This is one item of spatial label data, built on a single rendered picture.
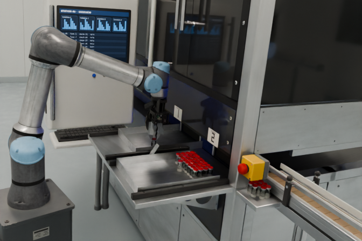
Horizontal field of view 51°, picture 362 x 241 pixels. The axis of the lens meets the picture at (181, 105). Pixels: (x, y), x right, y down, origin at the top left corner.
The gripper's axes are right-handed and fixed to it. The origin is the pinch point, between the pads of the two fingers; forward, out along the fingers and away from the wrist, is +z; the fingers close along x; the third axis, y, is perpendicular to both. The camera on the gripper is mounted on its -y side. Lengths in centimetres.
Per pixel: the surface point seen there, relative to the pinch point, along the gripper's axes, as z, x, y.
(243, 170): -6, 12, 54
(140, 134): 5.5, 0.6, -17.5
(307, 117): -23, 45, 47
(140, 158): 3.5, -11.9, 14.8
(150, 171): 5.5, -10.5, 23.5
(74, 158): 94, 3, -189
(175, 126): 3.2, 20.7, -19.2
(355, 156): 6, 99, 33
